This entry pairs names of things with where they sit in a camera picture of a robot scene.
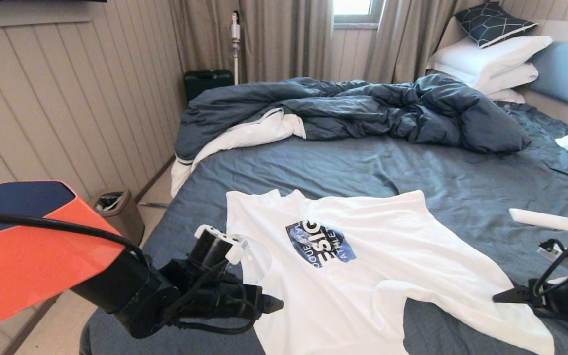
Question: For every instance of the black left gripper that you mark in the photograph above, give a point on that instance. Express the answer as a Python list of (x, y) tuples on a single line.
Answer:
[(225, 296)]

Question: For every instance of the white t-shirt blue print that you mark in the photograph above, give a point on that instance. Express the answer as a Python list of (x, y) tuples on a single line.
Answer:
[(363, 276)]

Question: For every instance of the blue bed with headboard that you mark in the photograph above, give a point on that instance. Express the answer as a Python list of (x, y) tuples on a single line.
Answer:
[(412, 167)]

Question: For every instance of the brown trash bin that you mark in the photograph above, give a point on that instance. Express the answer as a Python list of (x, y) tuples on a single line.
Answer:
[(121, 212)]

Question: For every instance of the dark blue crumpled duvet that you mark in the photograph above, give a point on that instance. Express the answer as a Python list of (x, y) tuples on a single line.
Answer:
[(363, 111)]

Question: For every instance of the black suitcase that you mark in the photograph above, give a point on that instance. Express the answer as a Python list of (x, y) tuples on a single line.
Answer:
[(208, 83)]

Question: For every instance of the white stick vacuum cleaner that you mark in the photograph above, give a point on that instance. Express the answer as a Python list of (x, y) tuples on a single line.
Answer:
[(235, 51)]

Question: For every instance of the beige curtain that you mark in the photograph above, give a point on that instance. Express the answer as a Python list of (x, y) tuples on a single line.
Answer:
[(274, 39), (407, 44)]

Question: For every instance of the dark patterned pillow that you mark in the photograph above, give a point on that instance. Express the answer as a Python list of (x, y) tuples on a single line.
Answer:
[(492, 24)]

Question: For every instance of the window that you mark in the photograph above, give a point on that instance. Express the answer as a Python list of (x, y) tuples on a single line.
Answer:
[(355, 8)]

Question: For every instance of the beige bed headboard frame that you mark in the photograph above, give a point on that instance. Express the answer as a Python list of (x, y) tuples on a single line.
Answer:
[(560, 112)]

